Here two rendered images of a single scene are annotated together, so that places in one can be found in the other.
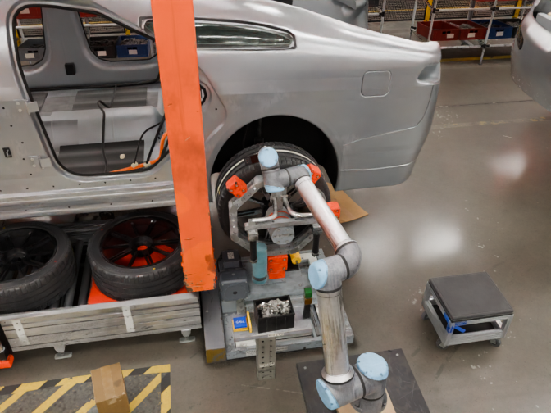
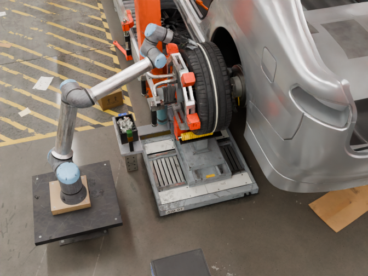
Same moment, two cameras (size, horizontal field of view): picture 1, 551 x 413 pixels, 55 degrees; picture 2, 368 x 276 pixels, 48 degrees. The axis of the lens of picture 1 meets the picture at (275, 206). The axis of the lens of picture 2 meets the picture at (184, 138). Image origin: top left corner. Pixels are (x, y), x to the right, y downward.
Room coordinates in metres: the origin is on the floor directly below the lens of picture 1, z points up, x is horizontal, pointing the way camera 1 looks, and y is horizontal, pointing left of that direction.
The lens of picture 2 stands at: (2.15, -2.34, 2.82)
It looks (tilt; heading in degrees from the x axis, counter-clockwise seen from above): 46 degrees down; 85
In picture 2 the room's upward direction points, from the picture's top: straight up
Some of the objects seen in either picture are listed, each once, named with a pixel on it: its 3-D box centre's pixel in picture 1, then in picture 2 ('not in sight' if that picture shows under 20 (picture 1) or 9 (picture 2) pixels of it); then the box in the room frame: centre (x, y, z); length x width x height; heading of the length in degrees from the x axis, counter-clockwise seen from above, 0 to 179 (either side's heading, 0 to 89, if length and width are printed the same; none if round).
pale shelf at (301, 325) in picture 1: (270, 323); (127, 133); (1.92, 0.01, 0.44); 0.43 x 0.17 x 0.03; 100
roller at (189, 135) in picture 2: (292, 247); (196, 133); (2.47, -0.11, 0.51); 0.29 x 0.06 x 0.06; 10
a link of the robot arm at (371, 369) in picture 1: (369, 374); (69, 177); (1.53, -0.46, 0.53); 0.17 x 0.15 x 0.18; 116
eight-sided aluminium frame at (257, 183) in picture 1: (277, 216); (179, 92); (2.35, -0.01, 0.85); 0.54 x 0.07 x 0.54; 100
